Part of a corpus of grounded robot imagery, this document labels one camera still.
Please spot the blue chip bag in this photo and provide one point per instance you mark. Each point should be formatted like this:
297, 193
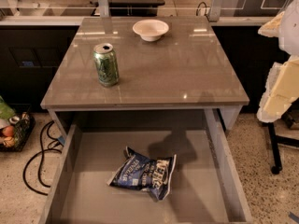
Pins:
144, 174

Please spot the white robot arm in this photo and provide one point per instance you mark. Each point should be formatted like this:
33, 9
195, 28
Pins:
288, 38

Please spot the grey counter cabinet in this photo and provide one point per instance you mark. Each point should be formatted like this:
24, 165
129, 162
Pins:
186, 68

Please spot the open grey drawer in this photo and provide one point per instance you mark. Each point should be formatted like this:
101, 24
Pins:
205, 187

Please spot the green bag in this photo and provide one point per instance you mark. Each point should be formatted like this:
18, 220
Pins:
6, 112

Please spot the white bowl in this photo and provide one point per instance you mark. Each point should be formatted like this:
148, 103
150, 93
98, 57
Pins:
150, 30

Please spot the green soda can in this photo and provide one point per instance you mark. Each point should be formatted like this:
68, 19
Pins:
106, 64

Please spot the orange fruit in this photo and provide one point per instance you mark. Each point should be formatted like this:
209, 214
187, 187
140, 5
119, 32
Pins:
8, 131

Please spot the black wire basket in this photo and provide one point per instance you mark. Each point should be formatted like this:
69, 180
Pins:
17, 141

